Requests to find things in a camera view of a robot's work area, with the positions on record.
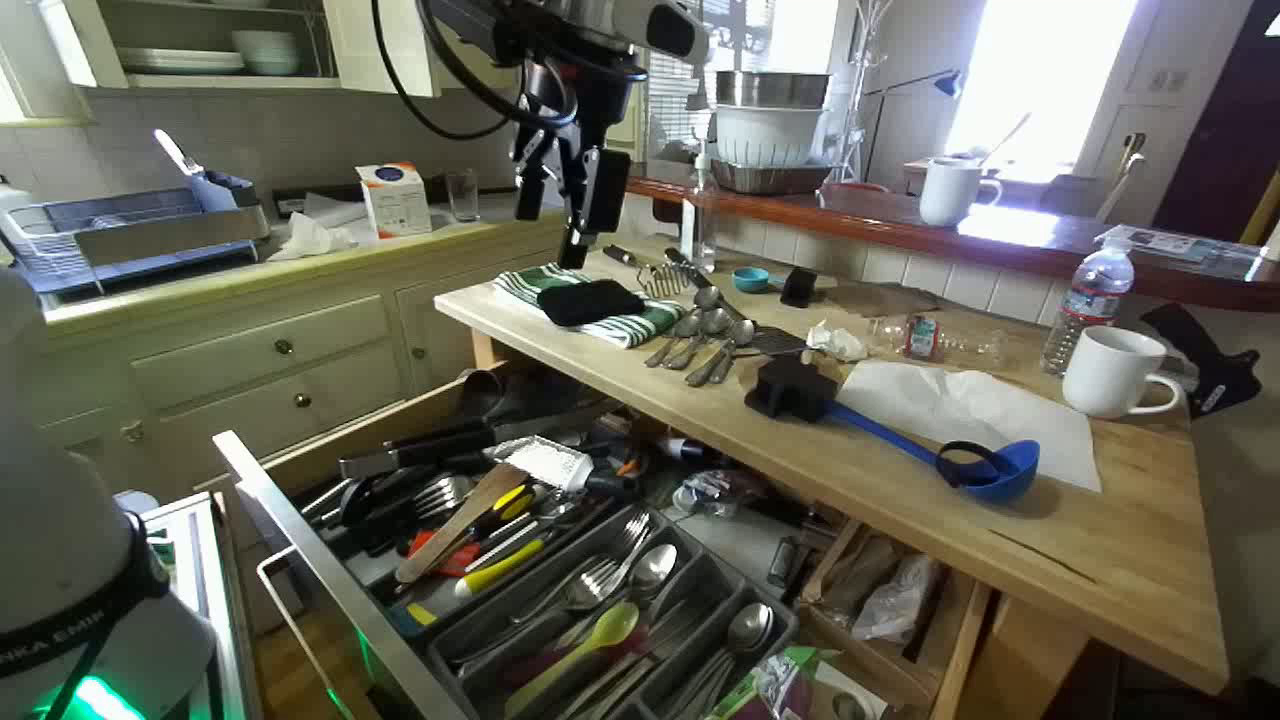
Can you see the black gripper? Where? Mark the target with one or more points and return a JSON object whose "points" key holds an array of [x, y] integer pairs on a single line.
{"points": [[577, 70]]}

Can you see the grey cutlery tray organizer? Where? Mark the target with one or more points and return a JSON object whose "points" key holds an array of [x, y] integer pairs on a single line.
{"points": [[699, 632]]}

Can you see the black pouch on table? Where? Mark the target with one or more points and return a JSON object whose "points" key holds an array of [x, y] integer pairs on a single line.
{"points": [[1221, 376]]}

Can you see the green plastic spoon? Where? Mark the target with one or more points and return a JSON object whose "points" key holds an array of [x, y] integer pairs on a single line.
{"points": [[615, 625]]}

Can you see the green and white towel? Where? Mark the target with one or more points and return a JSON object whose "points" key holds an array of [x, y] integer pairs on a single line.
{"points": [[619, 330]]}

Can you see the open wooden kitchen drawer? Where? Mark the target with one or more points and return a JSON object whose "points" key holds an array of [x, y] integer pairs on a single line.
{"points": [[505, 549]]}

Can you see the blue handled scoop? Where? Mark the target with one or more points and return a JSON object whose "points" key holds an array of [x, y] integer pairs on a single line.
{"points": [[789, 389]]}

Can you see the small blue round object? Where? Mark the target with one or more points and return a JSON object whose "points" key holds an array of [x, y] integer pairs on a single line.
{"points": [[753, 279]]}

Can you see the blue dish rack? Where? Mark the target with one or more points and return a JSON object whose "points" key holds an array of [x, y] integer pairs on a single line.
{"points": [[79, 250]]}

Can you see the silver spoon in tray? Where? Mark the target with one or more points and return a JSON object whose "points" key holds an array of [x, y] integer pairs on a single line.
{"points": [[647, 571]]}

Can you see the wooden handled spatula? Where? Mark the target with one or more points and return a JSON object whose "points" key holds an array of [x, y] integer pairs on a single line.
{"points": [[459, 527]]}

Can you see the yellow handled tool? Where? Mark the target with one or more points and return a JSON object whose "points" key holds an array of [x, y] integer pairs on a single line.
{"points": [[449, 597]]}

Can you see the clear plastic water bottle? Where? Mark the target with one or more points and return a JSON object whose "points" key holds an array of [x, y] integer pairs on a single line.
{"points": [[1095, 298]]}

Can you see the dark wooden bar counter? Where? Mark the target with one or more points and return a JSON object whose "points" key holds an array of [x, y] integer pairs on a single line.
{"points": [[990, 234]]}

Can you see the small white carton box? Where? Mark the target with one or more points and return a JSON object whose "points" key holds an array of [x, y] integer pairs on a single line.
{"points": [[392, 196]]}

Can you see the white ceramic mug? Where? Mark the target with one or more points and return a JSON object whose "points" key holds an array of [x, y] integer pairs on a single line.
{"points": [[1117, 373]]}

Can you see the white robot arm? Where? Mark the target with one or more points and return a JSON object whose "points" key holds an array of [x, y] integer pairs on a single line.
{"points": [[91, 625]]}

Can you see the black cloth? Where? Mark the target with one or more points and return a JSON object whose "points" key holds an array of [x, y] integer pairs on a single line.
{"points": [[591, 302]]}

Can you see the white mug on counter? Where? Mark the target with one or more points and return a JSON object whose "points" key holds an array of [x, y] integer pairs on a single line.
{"points": [[954, 190]]}

